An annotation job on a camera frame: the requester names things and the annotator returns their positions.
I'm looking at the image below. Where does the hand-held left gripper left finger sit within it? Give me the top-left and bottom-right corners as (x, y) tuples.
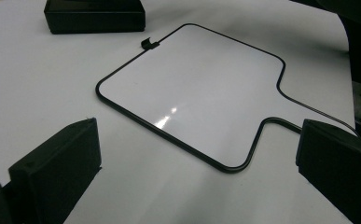
(8, 117), (103, 224)

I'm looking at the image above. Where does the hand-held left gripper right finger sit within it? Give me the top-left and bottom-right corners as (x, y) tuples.
(295, 118), (361, 224)

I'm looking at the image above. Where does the black whiteboard eraser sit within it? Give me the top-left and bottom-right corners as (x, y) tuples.
(43, 0), (146, 35)

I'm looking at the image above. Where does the small whiteboard with handle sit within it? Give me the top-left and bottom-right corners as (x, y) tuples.
(94, 22), (361, 175)

